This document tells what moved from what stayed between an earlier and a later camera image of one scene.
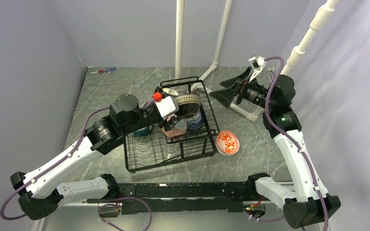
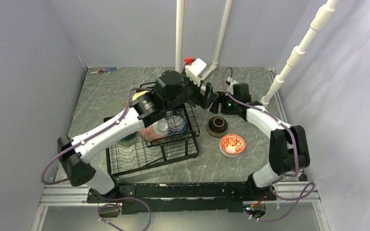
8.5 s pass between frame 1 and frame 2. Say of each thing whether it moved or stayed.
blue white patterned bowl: moved
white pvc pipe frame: stayed
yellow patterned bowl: moved
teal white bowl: moved
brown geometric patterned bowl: moved
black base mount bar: stayed
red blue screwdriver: stayed
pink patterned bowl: moved
